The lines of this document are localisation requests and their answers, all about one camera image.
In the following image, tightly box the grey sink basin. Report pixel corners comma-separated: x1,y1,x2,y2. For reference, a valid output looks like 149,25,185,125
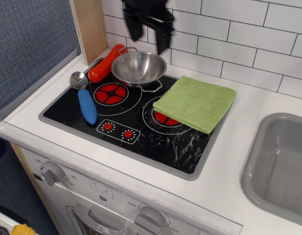
241,113,302,226

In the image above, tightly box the black toy stove top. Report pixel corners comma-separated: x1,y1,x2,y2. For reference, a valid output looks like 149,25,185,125
39,74,223,180

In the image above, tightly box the blue handled ice cream scoop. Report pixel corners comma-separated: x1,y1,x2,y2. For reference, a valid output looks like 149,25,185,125
70,71,97,125

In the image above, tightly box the grey oven knob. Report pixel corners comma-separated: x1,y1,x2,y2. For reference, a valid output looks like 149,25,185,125
41,161,65,186
134,207,166,235

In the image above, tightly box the grey left oven knob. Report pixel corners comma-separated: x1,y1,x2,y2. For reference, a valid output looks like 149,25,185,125
41,161,65,186

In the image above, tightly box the yellow object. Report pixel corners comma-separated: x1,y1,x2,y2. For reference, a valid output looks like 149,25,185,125
11,224,36,235

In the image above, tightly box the grey right oven knob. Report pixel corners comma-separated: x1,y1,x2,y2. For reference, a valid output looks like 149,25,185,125
134,207,166,235

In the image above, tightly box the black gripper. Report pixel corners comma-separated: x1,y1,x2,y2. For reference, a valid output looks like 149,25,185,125
122,0,174,55

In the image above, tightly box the wooden side post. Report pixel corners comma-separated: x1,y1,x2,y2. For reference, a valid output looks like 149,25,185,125
69,0,108,66

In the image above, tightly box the steel bowl with handles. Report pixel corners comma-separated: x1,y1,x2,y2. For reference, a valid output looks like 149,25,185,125
111,47,167,93

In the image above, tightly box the silver oven door handle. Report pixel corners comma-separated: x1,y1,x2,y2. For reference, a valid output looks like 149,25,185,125
73,204,135,235

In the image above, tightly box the green cloth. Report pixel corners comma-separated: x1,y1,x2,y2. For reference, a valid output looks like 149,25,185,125
153,75,237,134

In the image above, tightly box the red toy sausage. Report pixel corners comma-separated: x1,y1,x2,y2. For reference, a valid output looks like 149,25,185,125
88,44,126,83

